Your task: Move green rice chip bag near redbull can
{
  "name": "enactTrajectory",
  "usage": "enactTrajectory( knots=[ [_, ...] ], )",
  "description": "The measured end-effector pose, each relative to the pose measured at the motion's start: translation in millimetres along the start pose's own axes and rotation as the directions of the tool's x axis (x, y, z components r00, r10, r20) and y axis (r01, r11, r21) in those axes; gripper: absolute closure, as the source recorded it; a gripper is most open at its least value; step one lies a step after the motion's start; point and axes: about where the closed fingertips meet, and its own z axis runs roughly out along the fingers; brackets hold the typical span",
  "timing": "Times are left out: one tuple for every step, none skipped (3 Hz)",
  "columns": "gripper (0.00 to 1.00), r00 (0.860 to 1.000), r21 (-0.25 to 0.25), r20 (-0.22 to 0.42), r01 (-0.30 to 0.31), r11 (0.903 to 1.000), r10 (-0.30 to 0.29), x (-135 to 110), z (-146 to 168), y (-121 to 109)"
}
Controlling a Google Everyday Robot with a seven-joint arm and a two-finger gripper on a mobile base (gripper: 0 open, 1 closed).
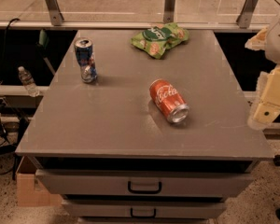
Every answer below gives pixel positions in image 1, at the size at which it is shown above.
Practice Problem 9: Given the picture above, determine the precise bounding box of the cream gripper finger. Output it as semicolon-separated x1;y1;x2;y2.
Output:
247;64;280;130

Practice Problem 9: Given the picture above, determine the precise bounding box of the green rice chip bag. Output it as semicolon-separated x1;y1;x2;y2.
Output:
131;22;189;59

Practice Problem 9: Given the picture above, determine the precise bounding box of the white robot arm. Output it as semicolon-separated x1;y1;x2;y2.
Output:
245;11;280;130

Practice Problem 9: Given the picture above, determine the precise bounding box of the orange coca-cola can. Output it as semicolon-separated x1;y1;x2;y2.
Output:
149;79;189;123

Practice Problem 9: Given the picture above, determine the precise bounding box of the crushed redbull can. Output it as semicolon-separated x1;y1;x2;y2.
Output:
74;37;97;83

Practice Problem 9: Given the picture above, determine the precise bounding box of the lower grey drawer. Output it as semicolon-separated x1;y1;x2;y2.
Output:
62;200;226;219

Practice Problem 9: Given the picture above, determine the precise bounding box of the grey drawer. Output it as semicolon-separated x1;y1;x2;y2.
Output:
62;200;226;219
36;169;252;198

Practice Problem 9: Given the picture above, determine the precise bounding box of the upper grey drawer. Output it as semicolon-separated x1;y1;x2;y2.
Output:
36;169;252;198

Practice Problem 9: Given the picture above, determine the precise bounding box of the clear plastic water bottle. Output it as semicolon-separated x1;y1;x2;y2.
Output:
18;66;40;97

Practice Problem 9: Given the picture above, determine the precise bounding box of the cardboard box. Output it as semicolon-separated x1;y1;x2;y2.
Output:
16;157;62;207

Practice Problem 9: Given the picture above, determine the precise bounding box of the right metal bracket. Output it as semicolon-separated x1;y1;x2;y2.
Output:
236;0;259;29

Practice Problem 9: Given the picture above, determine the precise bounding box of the metal bracket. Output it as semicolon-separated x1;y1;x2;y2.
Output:
45;0;64;26
236;0;259;29
163;0;175;23

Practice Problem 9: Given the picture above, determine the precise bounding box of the middle metal bracket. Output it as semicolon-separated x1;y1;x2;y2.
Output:
163;0;175;23

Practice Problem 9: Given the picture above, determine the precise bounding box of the black lower drawer handle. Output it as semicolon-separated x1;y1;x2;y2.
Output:
130;208;157;218

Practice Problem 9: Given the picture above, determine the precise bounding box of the black drawer handle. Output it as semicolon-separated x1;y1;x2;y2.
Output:
130;208;157;218
127;181;162;195

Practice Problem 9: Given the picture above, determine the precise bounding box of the black upper drawer handle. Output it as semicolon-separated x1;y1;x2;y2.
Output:
127;181;162;195

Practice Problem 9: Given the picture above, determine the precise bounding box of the green handled tool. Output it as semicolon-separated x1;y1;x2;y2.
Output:
36;29;55;75

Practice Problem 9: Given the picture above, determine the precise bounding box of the left metal bracket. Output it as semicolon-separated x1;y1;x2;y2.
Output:
45;0;64;26

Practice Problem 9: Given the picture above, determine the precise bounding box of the black cable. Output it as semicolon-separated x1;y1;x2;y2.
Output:
0;17;21;107

